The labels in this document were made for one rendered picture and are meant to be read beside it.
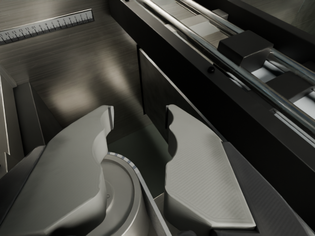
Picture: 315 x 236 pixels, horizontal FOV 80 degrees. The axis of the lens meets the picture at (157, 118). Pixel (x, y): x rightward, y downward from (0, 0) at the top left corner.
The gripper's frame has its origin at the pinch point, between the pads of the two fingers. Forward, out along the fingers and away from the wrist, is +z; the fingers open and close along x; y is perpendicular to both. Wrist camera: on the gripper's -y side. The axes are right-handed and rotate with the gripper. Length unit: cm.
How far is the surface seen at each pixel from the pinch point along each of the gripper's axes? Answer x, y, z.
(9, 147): -17.0, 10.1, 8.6
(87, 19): -10.3, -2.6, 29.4
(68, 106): -19.0, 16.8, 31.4
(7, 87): -23.7, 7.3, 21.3
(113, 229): -3.7, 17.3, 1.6
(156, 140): 4, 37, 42
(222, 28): 11.5, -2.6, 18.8
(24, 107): -21.1, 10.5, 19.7
